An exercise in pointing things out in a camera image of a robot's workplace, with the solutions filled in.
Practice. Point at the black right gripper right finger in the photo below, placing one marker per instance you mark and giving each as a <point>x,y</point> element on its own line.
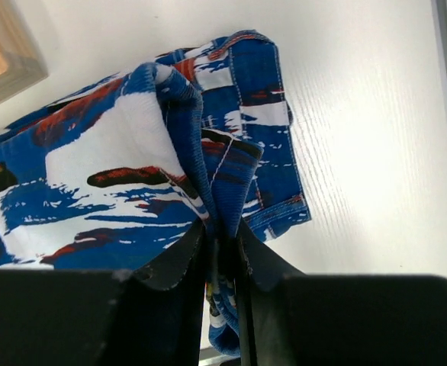
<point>287,317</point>

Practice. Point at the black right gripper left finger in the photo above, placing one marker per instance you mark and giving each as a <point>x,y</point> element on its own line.
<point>151,316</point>

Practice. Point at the blue white red patterned trousers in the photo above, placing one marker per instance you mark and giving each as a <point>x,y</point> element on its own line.
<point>114,174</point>

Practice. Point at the wooden clothes rack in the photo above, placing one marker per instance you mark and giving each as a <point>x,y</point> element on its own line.
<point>21,64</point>

